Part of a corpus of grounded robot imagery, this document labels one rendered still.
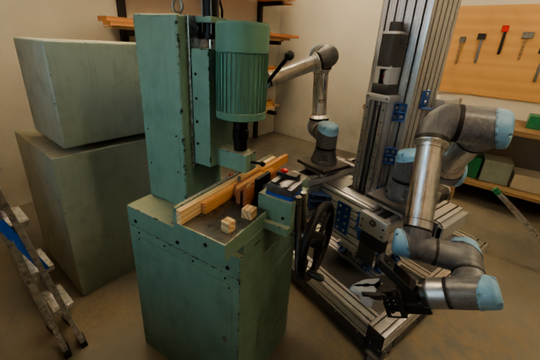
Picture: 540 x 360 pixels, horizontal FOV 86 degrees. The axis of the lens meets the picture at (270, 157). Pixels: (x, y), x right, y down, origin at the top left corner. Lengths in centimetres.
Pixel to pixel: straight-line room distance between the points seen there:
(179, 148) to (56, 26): 223
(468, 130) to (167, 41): 97
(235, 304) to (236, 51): 84
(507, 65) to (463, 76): 39
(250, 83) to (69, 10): 247
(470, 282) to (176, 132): 99
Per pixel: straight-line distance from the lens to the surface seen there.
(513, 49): 400
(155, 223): 123
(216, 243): 90
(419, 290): 90
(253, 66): 96
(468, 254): 94
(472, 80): 402
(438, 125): 99
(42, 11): 318
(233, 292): 111
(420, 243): 91
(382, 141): 155
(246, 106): 97
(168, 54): 110
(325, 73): 172
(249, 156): 106
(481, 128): 102
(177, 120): 111
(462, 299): 88
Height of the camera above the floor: 144
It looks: 21 degrees down
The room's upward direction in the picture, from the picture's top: 3 degrees clockwise
